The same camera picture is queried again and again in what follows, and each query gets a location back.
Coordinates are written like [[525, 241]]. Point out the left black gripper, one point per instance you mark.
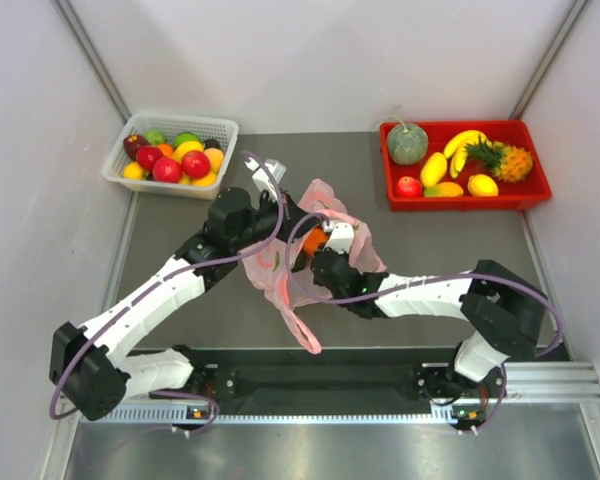
[[291, 211]]

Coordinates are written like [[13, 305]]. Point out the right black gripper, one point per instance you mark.
[[318, 280]]

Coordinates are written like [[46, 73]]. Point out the orange fruit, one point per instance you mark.
[[315, 242]]

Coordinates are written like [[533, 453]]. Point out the pink printed plastic bag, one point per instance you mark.
[[290, 291]]

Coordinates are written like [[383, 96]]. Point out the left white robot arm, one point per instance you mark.
[[92, 364]]

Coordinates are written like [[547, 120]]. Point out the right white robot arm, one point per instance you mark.
[[505, 311]]

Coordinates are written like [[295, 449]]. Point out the yellow fruit in basket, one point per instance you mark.
[[185, 148]]

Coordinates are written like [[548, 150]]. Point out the dark red fruit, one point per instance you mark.
[[132, 143]]

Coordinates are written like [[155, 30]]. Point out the orange peach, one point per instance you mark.
[[216, 158]]

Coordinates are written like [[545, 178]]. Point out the red apple right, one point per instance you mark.
[[196, 164]]

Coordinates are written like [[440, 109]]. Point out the dark mangosteen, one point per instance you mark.
[[211, 143]]

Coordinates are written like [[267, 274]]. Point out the red apple middle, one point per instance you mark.
[[167, 170]]

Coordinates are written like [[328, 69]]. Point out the white perforated plastic basket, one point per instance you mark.
[[207, 188]]

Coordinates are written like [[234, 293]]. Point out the green apple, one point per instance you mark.
[[184, 137]]

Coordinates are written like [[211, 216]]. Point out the small orange tangerine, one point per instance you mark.
[[166, 149]]

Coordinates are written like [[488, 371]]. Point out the red apple left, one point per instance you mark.
[[147, 156]]

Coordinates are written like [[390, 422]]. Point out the yellow lemon in basket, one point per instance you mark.
[[133, 171]]

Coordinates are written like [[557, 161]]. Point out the red apple in tray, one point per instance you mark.
[[408, 187]]

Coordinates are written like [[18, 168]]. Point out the green lime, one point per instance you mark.
[[155, 137]]

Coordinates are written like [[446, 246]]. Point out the red green yellow mango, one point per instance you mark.
[[444, 190]]

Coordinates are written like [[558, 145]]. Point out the green melon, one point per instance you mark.
[[407, 143]]

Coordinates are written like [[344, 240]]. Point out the yellow banana bunch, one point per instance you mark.
[[456, 149]]

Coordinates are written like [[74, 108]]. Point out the orange pineapple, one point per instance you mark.
[[505, 162]]

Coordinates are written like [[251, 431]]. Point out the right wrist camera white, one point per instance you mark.
[[340, 236]]

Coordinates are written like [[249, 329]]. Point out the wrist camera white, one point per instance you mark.
[[340, 236], [266, 175]]

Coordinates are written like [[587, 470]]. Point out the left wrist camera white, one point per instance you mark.
[[266, 175]]

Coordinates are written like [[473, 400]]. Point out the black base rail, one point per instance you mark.
[[336, 381]]

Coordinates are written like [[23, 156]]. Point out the grey slotted cable duct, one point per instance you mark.
[[198, 413]]

